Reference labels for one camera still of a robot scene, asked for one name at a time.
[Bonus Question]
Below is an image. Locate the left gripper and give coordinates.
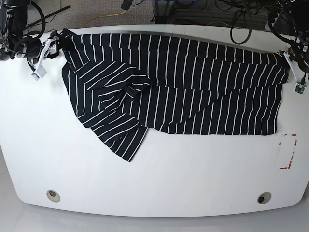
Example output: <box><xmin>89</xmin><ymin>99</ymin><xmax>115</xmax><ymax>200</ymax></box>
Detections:
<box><xmin>288</xmin><ymin>42</ymin><xmax>309</xmax><ymax>70</ymax></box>

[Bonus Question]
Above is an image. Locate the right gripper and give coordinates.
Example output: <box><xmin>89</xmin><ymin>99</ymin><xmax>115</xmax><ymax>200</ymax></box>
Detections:
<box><xmin>23</xmin><ymin>33</ymin><xmax>60</xmax><ymax>59</ymax></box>

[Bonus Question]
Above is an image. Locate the black white striped T-shirt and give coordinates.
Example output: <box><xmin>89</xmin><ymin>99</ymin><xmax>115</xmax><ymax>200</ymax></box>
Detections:
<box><xmin>60</xmin><ymin>29</ymin><xmax>288</xmax><ymax>161</ymax></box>

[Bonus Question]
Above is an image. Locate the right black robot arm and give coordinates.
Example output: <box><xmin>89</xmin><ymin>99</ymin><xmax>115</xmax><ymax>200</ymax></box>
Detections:
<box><xmin>0</xmin><ymin>0</ymin><xmax>46</xmax><ymax>63</ymax></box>

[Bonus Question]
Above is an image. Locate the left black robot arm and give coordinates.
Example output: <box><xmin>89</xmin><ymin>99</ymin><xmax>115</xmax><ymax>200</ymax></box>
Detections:
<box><xmin>268</xmin><ymin>0</ymin><xmax>309</xmax><ymax>73</ymax></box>

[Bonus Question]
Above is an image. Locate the black tripod stand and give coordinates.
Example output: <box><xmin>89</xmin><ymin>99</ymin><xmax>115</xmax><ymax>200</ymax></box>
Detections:
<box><xmin>26</xmin><ymin>5</ymin><xmax>70</xmax><ymax>28</ymax></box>

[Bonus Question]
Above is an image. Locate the red tape rectangle marking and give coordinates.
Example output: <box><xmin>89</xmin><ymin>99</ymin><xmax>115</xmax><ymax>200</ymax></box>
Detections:
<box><xmin>277</xmin><ymin>134</ymin><xmax>297</xmax><ymax>170</ymax></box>

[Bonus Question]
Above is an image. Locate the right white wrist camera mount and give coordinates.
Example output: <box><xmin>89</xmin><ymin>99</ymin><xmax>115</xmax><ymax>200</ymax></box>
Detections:
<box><xmin>30</xmin><ymin>30</ymin><xmax>60</xmax><ymax>81</ymax></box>

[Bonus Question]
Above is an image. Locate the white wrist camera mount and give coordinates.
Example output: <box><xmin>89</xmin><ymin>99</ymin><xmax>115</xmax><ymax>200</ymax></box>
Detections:
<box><xmin>278</xmin><ymin>50</ymin><xmax>309</xmax><ymax>95</ymax></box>
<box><xmin>30</xmin><ymin>30</ymin><xmax>60</xmax><ymax>81</ymax></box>

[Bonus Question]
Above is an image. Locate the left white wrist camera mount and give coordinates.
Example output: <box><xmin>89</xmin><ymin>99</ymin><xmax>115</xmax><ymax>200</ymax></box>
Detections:
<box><xmin>278</xmin><ymin>50</ymin><xmax>309</xmax><ymax>95</ymax></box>

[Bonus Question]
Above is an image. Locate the yellow cable on floor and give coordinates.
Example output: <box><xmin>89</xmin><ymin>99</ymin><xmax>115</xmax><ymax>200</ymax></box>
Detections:
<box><xmin>83</xmin><ymin>9</ymin><xmax>126</xmax><ymax>29</ymax></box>

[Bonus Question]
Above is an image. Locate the left table cable grommet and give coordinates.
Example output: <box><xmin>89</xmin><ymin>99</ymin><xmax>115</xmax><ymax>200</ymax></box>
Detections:
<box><xmin>46</xmin><ymin>190</ymin><xmax>60</xmax><ymax>203</ymax></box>

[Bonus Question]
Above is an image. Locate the table cable grommet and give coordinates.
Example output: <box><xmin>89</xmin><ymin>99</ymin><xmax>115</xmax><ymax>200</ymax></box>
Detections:
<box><xmin>257</xmin><ymin>192</ymin><xmax>272</xmax><ymax>204</ymax></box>
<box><xmin>46</xmin><ymin>190</ymin><xmax>60</xmax><ymax>203</ymax></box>

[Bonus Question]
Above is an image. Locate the right table cable grommet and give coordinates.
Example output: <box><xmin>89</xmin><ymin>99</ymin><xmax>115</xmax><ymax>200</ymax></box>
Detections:
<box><xmin>257</xmin><ymin>192</ymin><xmax>272</xmax><ymax>204</ymax></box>

